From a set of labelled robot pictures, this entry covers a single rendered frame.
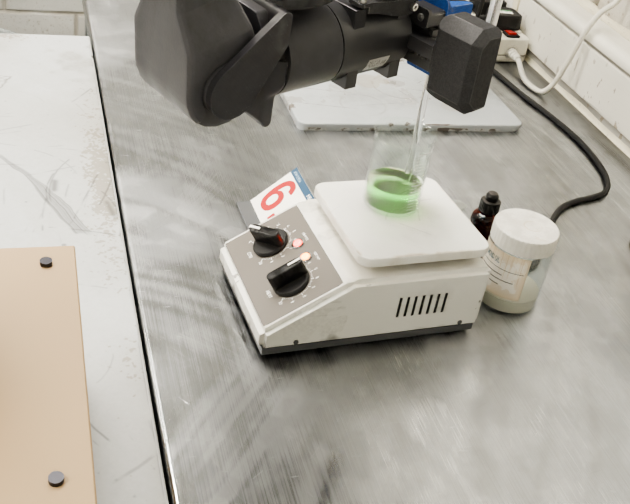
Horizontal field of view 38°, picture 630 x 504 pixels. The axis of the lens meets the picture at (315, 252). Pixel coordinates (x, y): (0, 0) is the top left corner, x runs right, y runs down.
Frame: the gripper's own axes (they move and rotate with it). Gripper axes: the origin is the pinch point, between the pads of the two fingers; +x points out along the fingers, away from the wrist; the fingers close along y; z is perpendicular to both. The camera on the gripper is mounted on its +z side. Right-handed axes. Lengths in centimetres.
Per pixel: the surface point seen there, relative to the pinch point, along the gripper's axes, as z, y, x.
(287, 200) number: -23.3, 12.5, -1.8
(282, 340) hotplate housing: -23.5, -3.3, -14.9
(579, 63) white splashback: -22, 18, 54
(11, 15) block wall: -98, 234, 68
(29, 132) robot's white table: -25.5, 39.7, -15.5
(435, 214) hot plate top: -17.2, -2.9, 1.6
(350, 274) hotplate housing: -18.8, -3.9, -9.0
